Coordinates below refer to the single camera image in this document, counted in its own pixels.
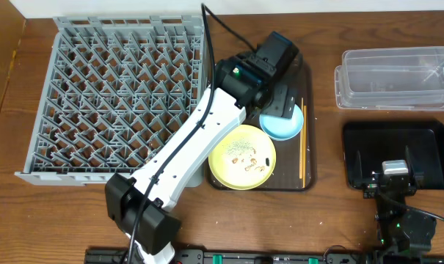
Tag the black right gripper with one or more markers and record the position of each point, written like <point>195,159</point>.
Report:
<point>374,177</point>

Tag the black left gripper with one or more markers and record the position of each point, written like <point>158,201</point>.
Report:
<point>280,105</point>

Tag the light blue bowl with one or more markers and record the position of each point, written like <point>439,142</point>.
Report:
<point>282,129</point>

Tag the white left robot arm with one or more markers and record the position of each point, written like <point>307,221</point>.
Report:
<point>140,205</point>

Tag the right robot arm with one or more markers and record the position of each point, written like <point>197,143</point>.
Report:
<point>405,232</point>

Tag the black plastic bin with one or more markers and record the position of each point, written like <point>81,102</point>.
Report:
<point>380,141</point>

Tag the dark brown serving tray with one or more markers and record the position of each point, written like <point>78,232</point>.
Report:
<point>285,176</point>

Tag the yellow plate with crumbs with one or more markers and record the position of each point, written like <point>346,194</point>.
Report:
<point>244,159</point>

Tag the clear plastic bin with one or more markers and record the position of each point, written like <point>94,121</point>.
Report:
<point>392,79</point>

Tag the grey plastic dish rack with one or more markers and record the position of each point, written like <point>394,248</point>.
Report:
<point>116,90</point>

